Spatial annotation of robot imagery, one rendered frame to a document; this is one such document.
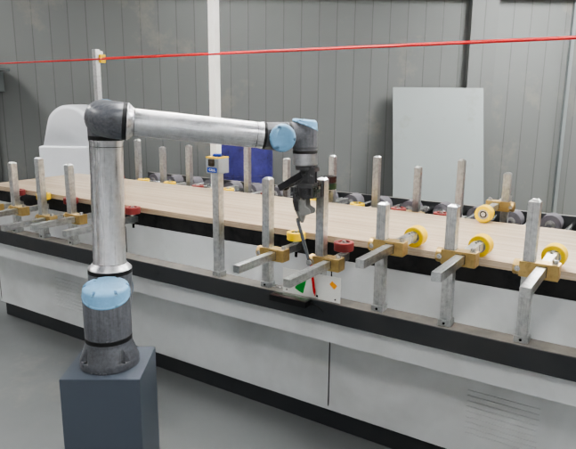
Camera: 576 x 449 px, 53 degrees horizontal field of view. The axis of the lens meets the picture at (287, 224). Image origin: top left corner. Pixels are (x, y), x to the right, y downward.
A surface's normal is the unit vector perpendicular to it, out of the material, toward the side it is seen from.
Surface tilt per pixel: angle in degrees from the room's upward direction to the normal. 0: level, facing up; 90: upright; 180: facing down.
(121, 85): 90
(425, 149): 77
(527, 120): 90
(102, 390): 90
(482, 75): 90
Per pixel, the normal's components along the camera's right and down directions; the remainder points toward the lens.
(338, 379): -0.55, 0.18
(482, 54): 0.03, 0.22
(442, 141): 0.03, -0.01
